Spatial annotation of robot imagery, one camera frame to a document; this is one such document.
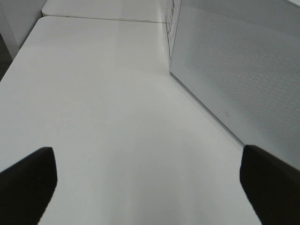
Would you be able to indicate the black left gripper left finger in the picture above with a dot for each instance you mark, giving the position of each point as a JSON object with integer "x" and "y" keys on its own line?
{"x": 26, "y": 188}

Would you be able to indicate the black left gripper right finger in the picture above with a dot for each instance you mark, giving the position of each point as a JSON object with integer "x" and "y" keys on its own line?
{"x": 271, "y": 186}

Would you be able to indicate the white microwave door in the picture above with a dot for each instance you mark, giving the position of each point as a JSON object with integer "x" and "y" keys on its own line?
{"x": 241, "y": 59}

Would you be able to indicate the white microwave oven body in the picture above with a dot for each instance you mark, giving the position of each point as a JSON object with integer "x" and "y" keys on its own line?
{"x": 170, "y": 25}

